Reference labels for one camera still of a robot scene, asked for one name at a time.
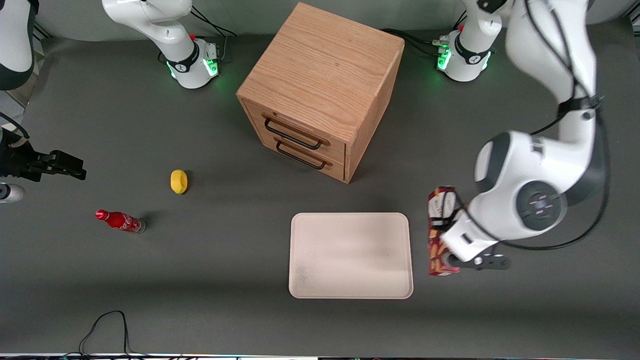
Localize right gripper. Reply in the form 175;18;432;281
0;131;87;182

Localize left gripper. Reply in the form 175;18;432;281
429;208;502;270

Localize red cookie box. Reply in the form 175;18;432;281
427;186;462;277

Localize cream plastic tray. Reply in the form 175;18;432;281
288;212;415;300

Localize red cola bottle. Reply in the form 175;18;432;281
95;209;146;235

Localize yellow lemon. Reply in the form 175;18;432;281
170;169;189;195

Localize wooden drawer front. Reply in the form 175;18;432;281
248;122;347;183
241;99;348;166

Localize wooden drawer cabinet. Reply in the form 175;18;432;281
236;2;406;184

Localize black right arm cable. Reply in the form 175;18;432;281
0;112;30;140

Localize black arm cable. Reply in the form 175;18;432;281
0;112;30;140
499;0;612;251

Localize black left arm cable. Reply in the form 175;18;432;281
499;0;612;251

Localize thin black looped cable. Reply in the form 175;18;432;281
77;310;153;359

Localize black wire drawer handle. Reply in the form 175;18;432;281
263;116;325;151
275;140;329;171

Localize black right base cables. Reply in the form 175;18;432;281
190;5;238;63

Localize black base cables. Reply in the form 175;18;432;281
190;5;238;63
381;12;468;57

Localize black left base cables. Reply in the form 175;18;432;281
381;12;468;57

